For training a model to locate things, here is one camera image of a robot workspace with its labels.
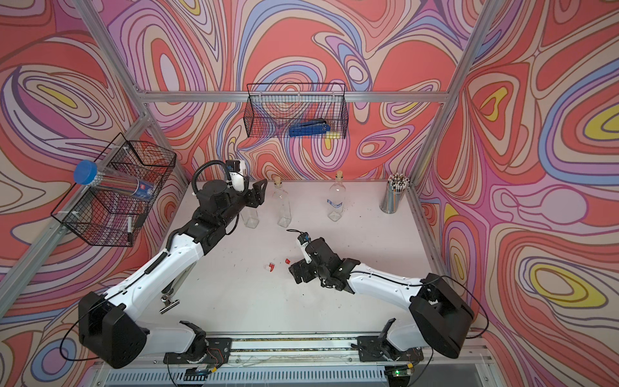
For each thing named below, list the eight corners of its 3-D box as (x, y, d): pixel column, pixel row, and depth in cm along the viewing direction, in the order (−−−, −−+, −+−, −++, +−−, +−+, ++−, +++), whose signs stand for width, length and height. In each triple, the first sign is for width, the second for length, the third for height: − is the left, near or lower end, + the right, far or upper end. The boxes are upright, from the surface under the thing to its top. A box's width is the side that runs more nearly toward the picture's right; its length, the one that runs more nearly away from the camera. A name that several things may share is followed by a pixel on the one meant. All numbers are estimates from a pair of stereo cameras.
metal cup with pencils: (377, 206, 111) (386, 179, 97) (385, 198, 114) (395, 171, 101) (391, 216, 107) (403, 189, 94) (400, 207, 110) (412, 180, 97)
